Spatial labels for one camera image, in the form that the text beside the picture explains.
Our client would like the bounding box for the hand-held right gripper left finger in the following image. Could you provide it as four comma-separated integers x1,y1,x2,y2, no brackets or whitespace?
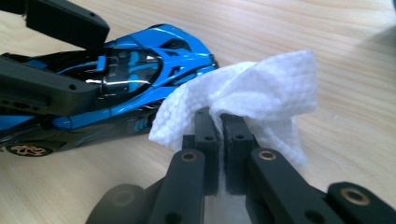
148,106,220,224

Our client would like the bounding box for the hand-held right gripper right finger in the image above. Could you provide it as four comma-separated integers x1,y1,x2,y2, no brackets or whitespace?
221,113,344,224

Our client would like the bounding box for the white wet wipe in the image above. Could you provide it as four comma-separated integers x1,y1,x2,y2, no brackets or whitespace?
148,49,318,224

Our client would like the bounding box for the blue toy car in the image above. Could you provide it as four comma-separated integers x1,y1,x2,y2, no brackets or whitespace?
0,22,219,158

